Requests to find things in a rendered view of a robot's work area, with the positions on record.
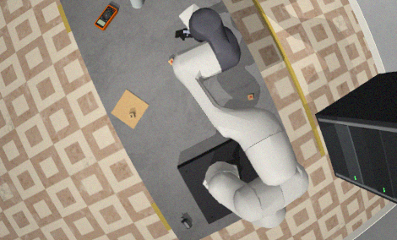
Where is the white bottle with blue cap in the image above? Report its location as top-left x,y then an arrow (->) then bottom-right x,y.
130,0 -> 144,8

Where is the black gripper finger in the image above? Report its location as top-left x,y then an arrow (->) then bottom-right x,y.
175,28 -> 191,41

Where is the orange multimeter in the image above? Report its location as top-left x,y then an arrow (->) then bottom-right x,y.
95,5 -> 118,30

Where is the orange mat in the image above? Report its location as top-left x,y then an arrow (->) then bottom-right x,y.
111,90 -> 149,128

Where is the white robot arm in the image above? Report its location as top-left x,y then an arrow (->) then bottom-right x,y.
172,3 -> 309,228

